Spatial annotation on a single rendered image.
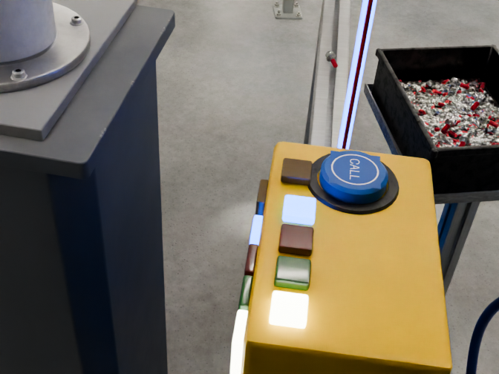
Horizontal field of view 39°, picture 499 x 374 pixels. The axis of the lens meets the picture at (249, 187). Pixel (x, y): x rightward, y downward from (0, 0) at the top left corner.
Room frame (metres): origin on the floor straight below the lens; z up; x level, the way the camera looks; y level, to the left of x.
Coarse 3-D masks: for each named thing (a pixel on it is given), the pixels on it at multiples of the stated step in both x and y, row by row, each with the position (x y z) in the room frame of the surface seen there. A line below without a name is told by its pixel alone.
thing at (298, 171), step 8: (288, 160) 0.33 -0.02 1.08; (296, 160) 0.33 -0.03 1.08; (304, 160) 0.33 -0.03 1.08; (288, 168) 0.32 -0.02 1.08; (296, 168) 0.32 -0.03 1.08; (304, 168) 0.32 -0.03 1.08; (288, 176) 0.32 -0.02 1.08; (296, 176) 0.32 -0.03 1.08; (304, 176) 0.32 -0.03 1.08; (304, 184) 0.32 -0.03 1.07
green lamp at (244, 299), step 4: (244, 276) 0.26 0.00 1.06; (248, 276) 0.25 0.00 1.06; (252, 276) 0.26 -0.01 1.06; (244, 280) 0.25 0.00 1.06; (248, 280) 0.25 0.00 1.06; (244, 284) 0.25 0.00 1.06; (248, 284) 0.25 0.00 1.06; (244, 288) 0.25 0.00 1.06; (248, 288) 0.25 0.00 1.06; (244, 292) 0.24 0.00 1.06; (248, 292) 0.24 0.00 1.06; (240, 296) 0.24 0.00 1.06; (244, 296) 0.24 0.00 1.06; (248, 296) 0.24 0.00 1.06; (240, 300) 0.24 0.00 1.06; (244, 300) 0.24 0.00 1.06; (248, 300) 0.24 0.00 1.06; (240, 304) 0.24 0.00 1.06; (244, 304) 0.24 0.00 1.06; (248, 304) 0.24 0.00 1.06; (240, 308) 0.23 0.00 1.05; (244, 308) 0.23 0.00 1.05; (248, 308) 0.23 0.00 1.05
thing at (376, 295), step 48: (288, 144) 0.35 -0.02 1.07; (288, 192) 0.31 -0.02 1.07; (432, 192) 0.32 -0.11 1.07; (336, 240) 0.27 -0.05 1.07; (384, 240) 0.27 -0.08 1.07; (432, 240) 0.28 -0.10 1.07; (336, 288) 0.24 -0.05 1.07; (384, 288) 0.24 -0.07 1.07; (432, 288) 0.24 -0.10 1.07; (288, 336) 0.21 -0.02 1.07; (336, 336) 0.21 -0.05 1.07; (384, 336) 0.21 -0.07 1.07; (432, 336) 0.21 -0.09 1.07
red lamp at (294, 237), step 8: (288, 224) 0.28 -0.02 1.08; (280, 232) 0.27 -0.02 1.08; (288, 232) 0.27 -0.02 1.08; (296, 232) 0.27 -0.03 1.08; (304, 232) 0.27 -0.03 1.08; (312, 232) 0.27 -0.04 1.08; (280, 240) 0.26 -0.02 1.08; (288, 240) 0.26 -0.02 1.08; (296, 240) 0.26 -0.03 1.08; (304, 240) 0.26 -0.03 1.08; (312, 240) 0.27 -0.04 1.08; (280, 248) 0.26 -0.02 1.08; (288, 248) 0.26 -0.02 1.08; (296, 248) 0.26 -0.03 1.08; (304, 248) 0.26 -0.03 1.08; (312, 248) 0.26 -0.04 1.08
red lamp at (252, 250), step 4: (252, 244) 0.28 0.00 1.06; (256, 244) 0.28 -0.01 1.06; (248, 248) 0.28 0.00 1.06; (252, 248) 0.28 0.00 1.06; (256, 248) 0.28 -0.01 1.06; (248, 252) 0.27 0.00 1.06; (252, 252) 0.27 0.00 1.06; (256, 252) 0.27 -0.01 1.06; (248, 256) 0.27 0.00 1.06; (252, 256) 0.27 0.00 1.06; (256, 256) 0.27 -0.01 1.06; (248, 260) 0.27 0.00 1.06; (252, 260) 0.27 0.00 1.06; (248, 264) 0.26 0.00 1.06; (252, 264) 0.26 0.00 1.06; (248, 268) 0.26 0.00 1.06; (252, 268) 0.26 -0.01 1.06; (244, 272) 0.26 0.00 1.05; (248, 272) 0.26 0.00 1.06; (252, 272) 0.26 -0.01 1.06
